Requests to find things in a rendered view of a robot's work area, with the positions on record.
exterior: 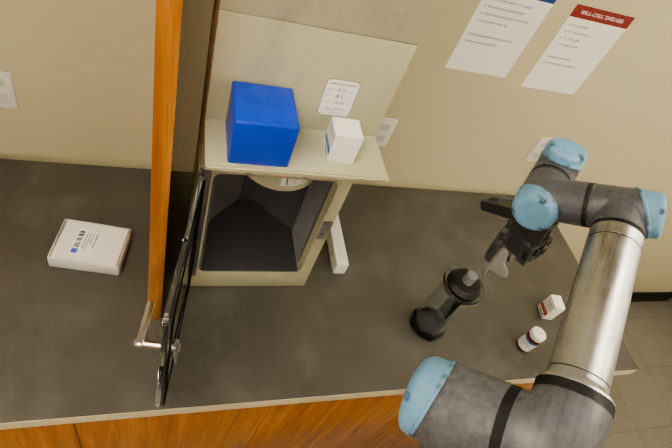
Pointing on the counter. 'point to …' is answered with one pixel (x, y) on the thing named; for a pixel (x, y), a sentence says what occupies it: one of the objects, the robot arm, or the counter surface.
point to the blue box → (261, 124)
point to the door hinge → (202, 214)
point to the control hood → (309, 164)
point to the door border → (170, 317)
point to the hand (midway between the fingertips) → (495, 262)
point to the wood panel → (164, 105)
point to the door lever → (146, 329)
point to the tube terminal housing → (322, 56)
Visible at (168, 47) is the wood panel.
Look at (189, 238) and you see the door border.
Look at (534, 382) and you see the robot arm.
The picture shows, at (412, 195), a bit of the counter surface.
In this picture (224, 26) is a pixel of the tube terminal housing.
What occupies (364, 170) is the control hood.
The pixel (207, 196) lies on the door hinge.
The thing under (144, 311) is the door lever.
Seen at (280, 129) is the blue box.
